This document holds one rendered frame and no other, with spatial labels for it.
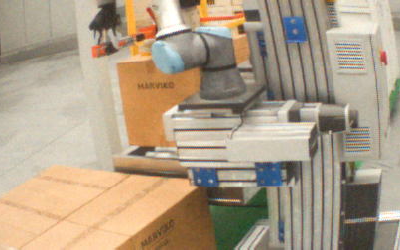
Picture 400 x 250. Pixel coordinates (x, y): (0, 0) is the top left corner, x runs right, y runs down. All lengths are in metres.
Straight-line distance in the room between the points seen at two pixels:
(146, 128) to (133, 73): 0.26
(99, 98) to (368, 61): 2.35
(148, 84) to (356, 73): 1.14
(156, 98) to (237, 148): 0.94
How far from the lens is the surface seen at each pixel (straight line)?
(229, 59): 1.89
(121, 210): 2.44
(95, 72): 3.80
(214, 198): 2.72
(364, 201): 2.18
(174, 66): 1.80
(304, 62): 1.98
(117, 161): 2.94
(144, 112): 2.72
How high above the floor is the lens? 1.50
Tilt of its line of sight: 16 degrees down
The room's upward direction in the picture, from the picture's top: 9 degrees counter-clockwise
